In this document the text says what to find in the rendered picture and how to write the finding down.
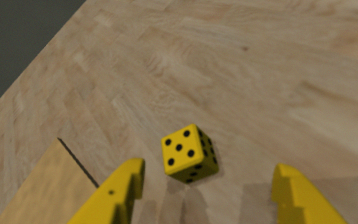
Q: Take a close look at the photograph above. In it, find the yellow die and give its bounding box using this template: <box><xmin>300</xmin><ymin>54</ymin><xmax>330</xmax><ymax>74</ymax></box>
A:
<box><xmin>161</xmin><ymin>124</ymin><xmax>219</xmax><ymax>185</ymax></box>

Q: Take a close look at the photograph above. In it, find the tan mat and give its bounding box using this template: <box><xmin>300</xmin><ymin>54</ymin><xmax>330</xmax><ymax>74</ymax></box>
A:
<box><xmin>0</xmin><ymin>137</ymin><xmax>100</xmax><ymax>224</ymax></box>

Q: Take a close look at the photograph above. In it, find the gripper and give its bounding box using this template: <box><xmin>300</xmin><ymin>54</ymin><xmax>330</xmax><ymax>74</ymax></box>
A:
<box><xmin>67</xmin><ymin>158</ymin><xmax>348</xmax><ymax>224</ymax></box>

